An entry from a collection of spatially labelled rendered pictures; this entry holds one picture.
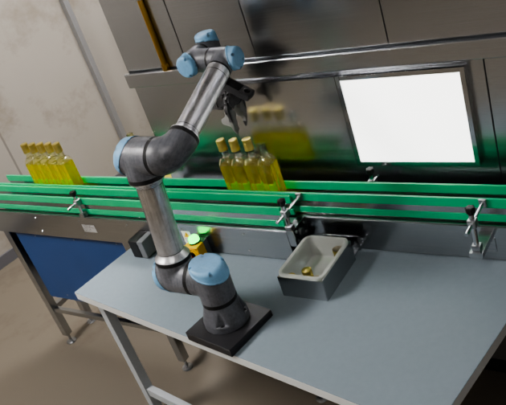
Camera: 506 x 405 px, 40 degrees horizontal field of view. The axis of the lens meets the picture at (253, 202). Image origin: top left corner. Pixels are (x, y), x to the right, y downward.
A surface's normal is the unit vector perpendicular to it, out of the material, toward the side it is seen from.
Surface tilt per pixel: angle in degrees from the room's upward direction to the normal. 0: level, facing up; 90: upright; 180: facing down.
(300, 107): 90
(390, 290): 0
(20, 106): 90
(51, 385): 0
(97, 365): 0
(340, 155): 90
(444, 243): 90
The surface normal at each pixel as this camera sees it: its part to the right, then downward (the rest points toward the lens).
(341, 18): -0.50, 0.55
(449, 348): -0.29, -0.83
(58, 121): 0.72, 0.13
